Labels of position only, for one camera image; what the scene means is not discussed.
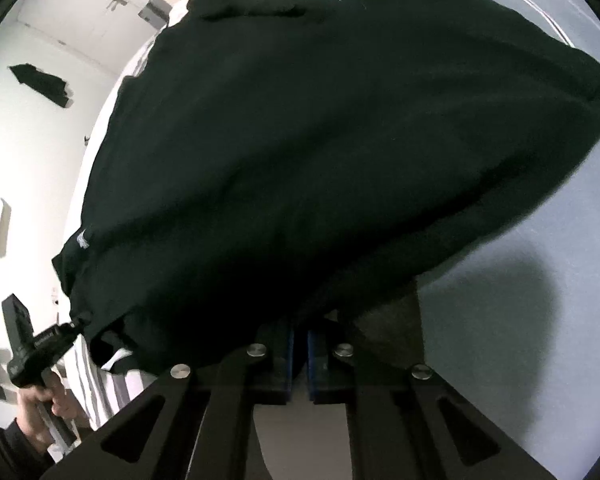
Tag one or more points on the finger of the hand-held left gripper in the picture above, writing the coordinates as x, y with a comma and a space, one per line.
77, 331

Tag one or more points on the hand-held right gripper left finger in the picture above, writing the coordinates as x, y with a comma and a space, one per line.
291, 360

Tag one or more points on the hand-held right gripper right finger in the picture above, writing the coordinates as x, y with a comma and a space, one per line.
314, 365

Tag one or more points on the black printed t-shirt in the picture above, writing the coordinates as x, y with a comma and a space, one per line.
305, 160

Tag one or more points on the person's left forearm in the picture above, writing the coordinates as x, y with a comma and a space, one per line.
15, 445

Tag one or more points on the person's left hand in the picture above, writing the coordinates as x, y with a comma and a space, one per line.
32, 415

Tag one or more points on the striped star bed sheet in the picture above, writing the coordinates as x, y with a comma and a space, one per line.
530, 335

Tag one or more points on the white door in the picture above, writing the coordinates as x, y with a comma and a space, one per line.
80, 15

